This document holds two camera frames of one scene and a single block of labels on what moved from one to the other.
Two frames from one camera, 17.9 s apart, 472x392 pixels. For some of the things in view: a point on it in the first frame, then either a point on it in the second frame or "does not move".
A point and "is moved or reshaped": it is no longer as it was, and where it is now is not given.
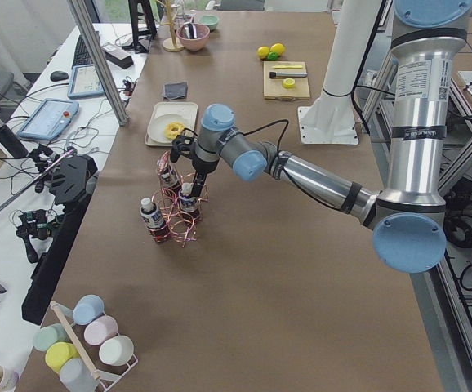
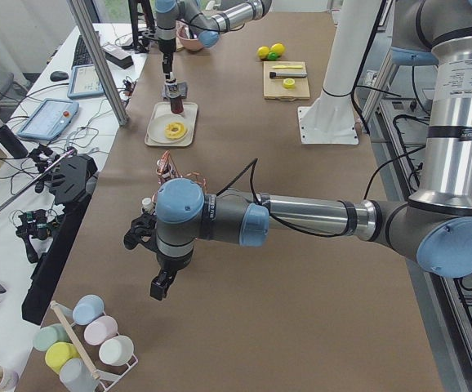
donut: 173,129 does not move
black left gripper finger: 197,185 to 158,284
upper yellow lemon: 278,48 does not move
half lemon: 289,83 does not move
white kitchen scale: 168,121 to 189,115
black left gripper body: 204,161 to 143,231
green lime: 273,56 does not move
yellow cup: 58,353 does not move
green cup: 46,336 does not move
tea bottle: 189,203 is moved or reshaped
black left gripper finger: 202,179 to 171,276
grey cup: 76,376 does not move
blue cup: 86,308 does not move
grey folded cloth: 175,91 does not move
